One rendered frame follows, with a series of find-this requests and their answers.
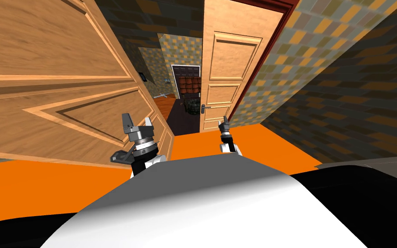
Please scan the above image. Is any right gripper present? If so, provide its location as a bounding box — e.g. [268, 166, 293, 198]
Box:
[218, 115, 232, 139]

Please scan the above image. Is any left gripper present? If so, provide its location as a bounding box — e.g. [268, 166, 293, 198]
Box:
[121, 112, 155, 142]

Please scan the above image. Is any red-brown tufted armchair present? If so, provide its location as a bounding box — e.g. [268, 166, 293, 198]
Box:
[178, 76, 201, 95]

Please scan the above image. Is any light wooden panelled door leaf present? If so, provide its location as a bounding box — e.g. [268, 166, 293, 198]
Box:
[199, 0, 289, 133]

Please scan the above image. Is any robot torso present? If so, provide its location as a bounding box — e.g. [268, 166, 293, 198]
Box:
[40, 153, 369, 248]

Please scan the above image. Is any large light wooden door leaf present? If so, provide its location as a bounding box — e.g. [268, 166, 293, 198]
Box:
[0, 0, 175, 170]

